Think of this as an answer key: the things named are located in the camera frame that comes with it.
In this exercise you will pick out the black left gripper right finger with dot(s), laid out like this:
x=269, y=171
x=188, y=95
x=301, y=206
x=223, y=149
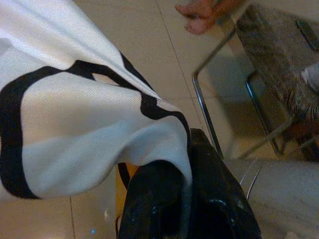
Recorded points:
x=216, y=199

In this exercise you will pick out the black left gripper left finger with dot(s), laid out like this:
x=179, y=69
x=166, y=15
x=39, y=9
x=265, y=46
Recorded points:
x=154, y=199

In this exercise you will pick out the yellow cartoon egg blanket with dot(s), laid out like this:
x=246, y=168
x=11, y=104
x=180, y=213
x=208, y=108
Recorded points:
x=74, y=112

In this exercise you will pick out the light grey padded furniture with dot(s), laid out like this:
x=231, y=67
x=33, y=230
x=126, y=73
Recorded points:
x=286, y=199

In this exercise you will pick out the white crumpled cloth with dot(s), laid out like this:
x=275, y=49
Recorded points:
x=311, y=77

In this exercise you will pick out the grey shaggy rug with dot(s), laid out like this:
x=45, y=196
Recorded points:
x=274, y=54

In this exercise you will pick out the person's bare foot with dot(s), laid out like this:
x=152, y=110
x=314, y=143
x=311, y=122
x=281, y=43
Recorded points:
x=202, y=15

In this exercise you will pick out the dark phone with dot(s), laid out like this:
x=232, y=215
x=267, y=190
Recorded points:
x=309, y=35

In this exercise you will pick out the clear table with chrome frame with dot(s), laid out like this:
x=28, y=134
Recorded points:
x=199, y=94

